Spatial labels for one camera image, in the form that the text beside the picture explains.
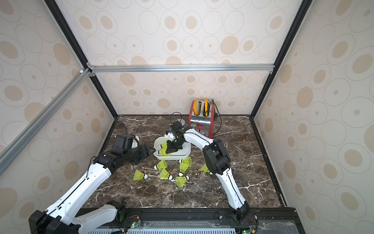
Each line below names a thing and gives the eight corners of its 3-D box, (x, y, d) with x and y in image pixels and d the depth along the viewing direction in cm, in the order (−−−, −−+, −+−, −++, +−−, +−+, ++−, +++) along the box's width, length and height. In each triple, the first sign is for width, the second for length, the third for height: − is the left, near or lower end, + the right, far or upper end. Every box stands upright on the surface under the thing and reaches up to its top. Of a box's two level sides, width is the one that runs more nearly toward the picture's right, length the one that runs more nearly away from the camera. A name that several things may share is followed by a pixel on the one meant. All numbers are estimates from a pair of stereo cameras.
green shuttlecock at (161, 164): (155, 169, 92) (154, 167, 89) (156, 161, 95) (155, 159, 93) (166, 169, 92) (166, 167, 89) (167, 161, 95) (167, 159, 93)
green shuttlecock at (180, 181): (175, 187, 85) (175, 185, 82) (176, 178, 89) (175, 175, 85) (189, 187, 85) (189, 185, 82) (189, 178, 89) (189, 175, 85)
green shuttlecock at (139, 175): (134, 180, 88) (132, 178, 85) (136, 172, 91) (134, 169, 88) (147, 180, 88) (145, 178, 85) (148, 172, 91) (147, 169, 88)
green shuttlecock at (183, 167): (175, 174, 91) (175, 170, 87) (181, 165, 94) (180, 161, 91) (182, 177, 89) (182, 174, 85) (187, 168, 93) (187, 164, 89)
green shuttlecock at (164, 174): (159, 179, 88) (158, 176, 85) (160, 171, 92) (159, 168, 88) (172, 179, 88) (171, 176, 85) (173, 171, 92) (172, 168, 88)
